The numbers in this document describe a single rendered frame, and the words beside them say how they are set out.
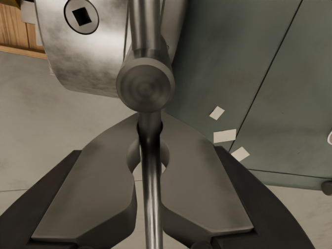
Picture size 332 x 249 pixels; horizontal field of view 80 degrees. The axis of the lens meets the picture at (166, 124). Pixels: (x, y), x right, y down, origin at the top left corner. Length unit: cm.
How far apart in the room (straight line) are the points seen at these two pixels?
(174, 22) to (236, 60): 10
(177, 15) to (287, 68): 14
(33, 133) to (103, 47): 183
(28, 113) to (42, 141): 28
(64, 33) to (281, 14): 22
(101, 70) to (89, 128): 158
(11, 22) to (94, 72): 43
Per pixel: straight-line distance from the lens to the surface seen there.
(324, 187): 44
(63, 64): 28
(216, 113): 26
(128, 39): 24
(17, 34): 68
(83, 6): 24
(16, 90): 188
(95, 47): 25
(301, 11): 26
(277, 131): 31
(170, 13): 28
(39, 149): 214
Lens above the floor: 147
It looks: 57 degrees down
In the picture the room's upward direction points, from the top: 173 degrees clockwise
